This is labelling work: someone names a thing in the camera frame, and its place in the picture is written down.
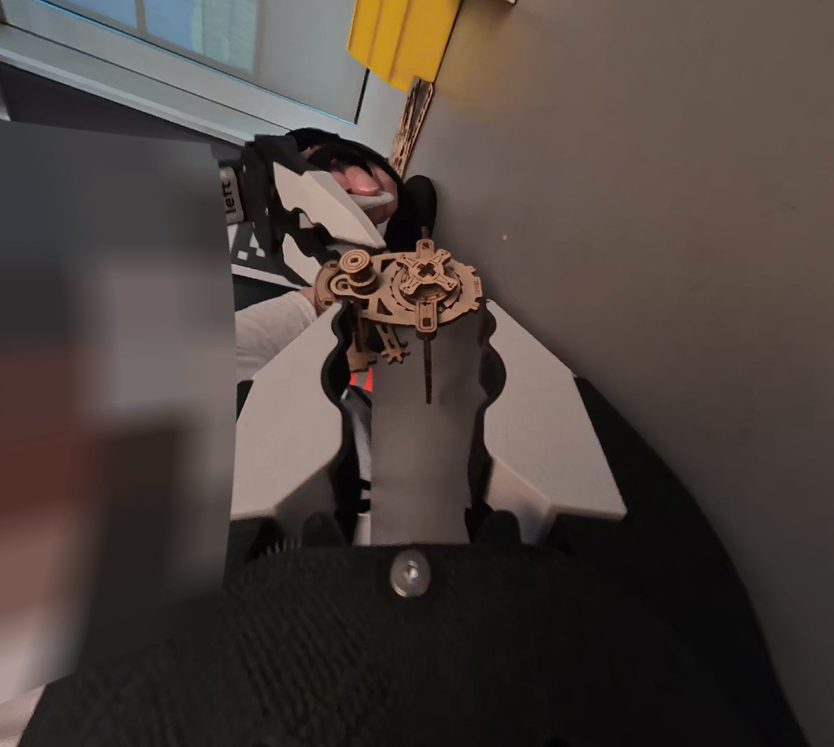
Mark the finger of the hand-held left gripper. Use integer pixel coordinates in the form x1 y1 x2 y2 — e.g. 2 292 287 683
272 162 387 253
282 232 330 290

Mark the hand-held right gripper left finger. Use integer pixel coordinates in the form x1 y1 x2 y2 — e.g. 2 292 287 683
231 301 358 546

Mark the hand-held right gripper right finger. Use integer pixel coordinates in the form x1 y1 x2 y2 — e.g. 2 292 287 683
464 297 629 545

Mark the wooden gear model assembly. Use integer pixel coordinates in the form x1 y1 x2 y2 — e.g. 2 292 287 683
313 226 485 404

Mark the laser-cut wooden parts sheet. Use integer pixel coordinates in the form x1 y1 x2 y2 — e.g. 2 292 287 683
389 77 435 175

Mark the person's left hand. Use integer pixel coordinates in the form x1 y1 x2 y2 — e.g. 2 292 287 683
331 164 397 198

